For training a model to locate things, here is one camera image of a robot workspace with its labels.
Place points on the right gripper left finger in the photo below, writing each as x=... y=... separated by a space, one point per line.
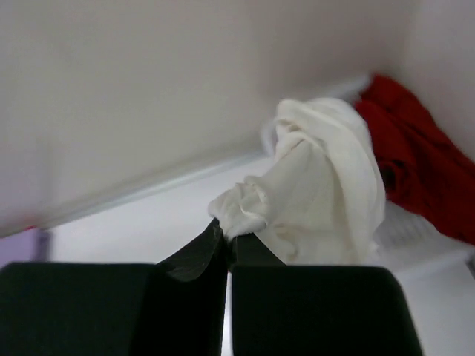
x=175 y=307

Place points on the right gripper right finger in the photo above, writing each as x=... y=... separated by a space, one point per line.
x=315 y=310

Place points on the cream white t shirt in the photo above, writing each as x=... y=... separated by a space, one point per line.
x=322 y=200

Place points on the lavender t shirt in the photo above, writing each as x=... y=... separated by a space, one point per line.
x=33 y=245

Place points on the white plastic laundry basket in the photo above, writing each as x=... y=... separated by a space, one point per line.
x=407 y=243

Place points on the dark red t shirt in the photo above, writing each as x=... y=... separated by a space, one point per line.
x=422 y=170

